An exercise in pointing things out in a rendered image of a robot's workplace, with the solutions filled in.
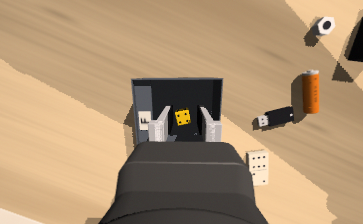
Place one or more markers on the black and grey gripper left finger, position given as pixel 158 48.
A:
pixel 158 130

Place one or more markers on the dark grey rack of three bins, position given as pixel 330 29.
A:
pixel 151 95

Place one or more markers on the yellow die with black pips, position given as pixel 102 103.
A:
pixel 182 116

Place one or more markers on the orange battery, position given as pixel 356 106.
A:
pixel 310 91

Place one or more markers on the white hex nut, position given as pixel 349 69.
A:
pixel 323 26

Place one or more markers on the white domino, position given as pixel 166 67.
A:
pixel 257 163

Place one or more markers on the black usb stick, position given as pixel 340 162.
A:
pixel 276 117

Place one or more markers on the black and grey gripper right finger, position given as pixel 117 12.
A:
pixel 210 130

